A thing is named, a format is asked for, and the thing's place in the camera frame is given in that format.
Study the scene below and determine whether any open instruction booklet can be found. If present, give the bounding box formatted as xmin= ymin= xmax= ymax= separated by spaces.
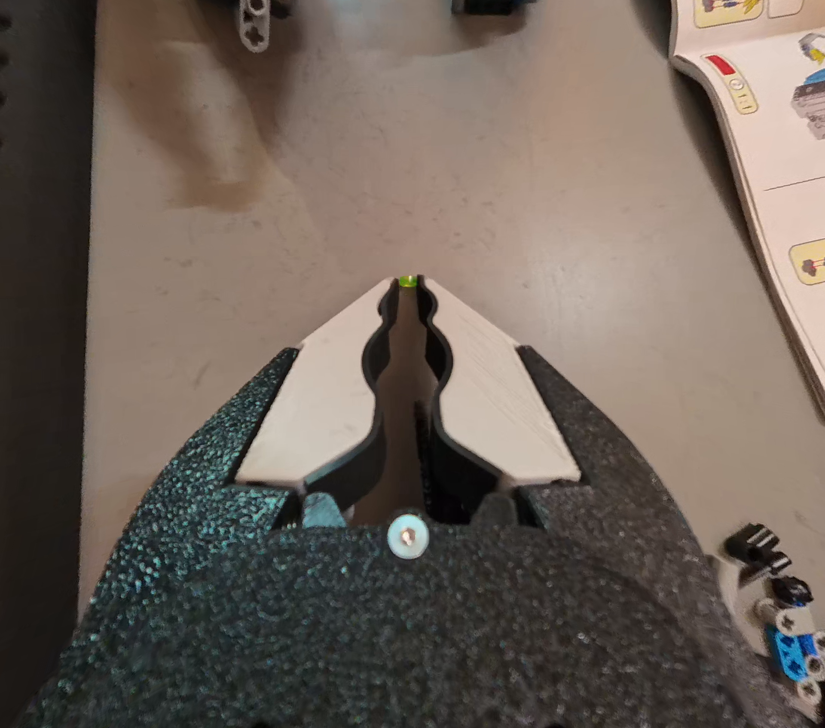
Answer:
xmin=609 ymin=0 xmax=825 ymax=420

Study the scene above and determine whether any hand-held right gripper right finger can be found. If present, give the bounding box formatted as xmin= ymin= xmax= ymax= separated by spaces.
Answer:
xmin=418 ymin=276 xmax=583 ymax=513

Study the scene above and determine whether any pile of small brick pieces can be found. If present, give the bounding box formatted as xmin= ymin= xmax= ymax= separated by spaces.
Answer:
xmin=721 ymin=522 xmax=825 ymax=703

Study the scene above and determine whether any grey desk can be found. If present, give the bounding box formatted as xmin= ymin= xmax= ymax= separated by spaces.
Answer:
xmin=77 ymin=0 xmax=825 ymax=677

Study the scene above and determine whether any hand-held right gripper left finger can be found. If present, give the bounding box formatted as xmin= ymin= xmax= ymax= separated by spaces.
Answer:
xmin=235 ymin=277 xmax=397 ymax=513

